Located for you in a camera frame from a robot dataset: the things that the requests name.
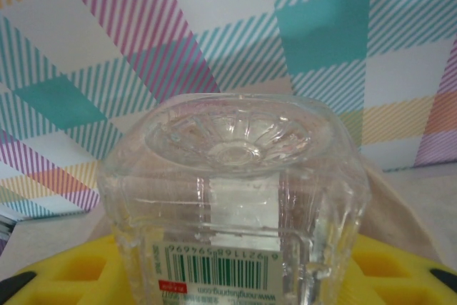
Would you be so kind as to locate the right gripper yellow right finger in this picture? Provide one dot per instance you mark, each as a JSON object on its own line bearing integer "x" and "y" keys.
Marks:
{"x": 403, "y": 276}

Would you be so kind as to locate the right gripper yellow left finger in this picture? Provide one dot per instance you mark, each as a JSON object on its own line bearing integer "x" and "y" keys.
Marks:
{"x": 64, "y": 276}

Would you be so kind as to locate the cream round bin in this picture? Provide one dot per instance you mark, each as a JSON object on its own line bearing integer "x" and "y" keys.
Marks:
{"x": 410, "y": 226}

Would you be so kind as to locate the square clear green-white label bottle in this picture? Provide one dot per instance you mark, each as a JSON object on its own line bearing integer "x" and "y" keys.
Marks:
{"x": 232, "y": 212}

